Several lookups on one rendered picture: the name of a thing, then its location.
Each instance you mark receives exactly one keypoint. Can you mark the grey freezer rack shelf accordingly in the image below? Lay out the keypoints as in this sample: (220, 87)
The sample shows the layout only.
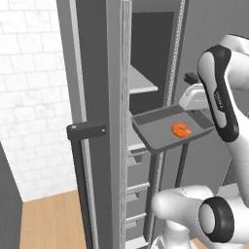
(139, 82)

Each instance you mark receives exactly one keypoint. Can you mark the grey freezer door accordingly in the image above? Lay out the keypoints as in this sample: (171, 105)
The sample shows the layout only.
(100, 64)

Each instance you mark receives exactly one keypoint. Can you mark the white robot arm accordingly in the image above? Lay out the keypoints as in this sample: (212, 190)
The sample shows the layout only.
(181, 207)

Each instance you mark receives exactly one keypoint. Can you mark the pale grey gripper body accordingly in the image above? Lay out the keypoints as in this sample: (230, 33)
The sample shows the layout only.
(194, 98)

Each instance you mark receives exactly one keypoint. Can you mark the dark grey cabinet side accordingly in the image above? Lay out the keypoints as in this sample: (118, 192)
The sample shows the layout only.
(9, 201)

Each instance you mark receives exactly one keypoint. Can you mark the orange shrimp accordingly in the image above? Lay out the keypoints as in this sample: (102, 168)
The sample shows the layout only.
(180, 130)

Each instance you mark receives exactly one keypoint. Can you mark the grey meat container tray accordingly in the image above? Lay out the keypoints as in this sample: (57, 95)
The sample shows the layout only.
(155, 129)

